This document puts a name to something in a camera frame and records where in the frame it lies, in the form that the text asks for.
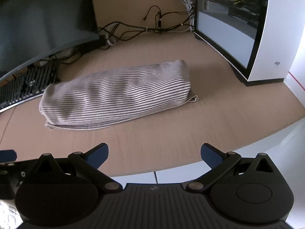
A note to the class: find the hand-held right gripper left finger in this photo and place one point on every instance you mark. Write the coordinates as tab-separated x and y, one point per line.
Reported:
97	155

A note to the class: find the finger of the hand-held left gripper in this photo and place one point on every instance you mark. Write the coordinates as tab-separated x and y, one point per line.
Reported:
8	155

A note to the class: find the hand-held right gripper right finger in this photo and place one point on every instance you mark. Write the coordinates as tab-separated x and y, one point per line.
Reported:
211	156

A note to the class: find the striped white sweater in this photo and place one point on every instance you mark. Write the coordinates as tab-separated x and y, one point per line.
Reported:
114	95

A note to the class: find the white textured cloth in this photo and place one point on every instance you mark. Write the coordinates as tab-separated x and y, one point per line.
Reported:
8	216

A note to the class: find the black keyboard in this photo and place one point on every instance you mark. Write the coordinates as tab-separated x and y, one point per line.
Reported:
28	83

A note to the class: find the curved black monitor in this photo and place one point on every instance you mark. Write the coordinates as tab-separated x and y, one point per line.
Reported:
43	21

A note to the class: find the white computer case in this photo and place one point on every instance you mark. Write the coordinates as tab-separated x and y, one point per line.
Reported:
274	28

